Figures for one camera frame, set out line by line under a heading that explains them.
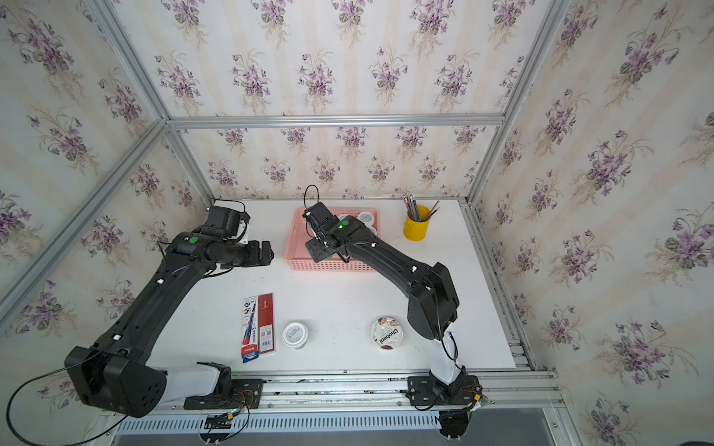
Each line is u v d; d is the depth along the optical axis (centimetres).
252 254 69
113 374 37
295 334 78
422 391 73
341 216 65
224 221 59
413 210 101
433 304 50
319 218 64
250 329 84
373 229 58
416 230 102
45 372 59
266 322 85
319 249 75
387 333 79
